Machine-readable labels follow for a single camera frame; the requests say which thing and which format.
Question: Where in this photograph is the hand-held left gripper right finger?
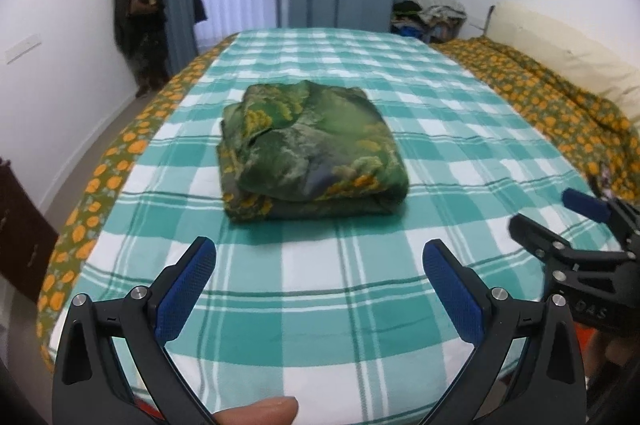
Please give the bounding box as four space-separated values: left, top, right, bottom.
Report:
417 239 587 425

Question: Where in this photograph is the white wall plate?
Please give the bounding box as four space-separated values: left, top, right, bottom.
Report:
5 34 42 65

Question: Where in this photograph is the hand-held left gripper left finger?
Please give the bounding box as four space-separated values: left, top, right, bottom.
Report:
51 236 218 425

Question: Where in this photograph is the teal plaid bedsheet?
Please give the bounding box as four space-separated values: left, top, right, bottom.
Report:
75 28 616 423

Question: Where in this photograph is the pile of dark clothes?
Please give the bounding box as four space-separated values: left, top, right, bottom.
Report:
391 0 453 46

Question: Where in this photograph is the green landscape print jacket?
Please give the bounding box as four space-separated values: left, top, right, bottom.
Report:
216 80 411 223

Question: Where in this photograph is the dark wooden cabinet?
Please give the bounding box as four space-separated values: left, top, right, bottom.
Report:
0 158 60 303

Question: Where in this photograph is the dark hanging coat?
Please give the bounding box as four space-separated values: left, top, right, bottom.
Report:
114 0 171 98

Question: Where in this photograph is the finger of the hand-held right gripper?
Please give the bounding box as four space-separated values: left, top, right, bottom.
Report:
562 188 640 252
509 213 602 279

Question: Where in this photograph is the orange floral green quilt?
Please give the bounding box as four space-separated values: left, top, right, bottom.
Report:
36 32 640 373

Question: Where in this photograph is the grey checked cloth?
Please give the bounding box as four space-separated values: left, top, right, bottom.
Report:
407 0 467 23

